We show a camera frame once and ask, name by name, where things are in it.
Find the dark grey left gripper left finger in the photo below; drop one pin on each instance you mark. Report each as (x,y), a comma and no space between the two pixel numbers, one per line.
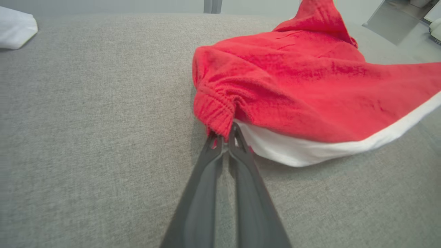
(203,193)

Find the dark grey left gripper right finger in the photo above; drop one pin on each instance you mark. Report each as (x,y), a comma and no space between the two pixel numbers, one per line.
(251,199)

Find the red garment with white trim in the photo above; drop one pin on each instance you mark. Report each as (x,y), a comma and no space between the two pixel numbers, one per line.
(293,86)

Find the red white striped jersey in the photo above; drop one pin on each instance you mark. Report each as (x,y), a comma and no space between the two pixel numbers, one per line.
(15,29)

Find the white rounded background object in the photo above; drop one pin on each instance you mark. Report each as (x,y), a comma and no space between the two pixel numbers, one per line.
(436,29)

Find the grey vertical post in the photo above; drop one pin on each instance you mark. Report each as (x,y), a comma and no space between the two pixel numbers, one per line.
(212,6)

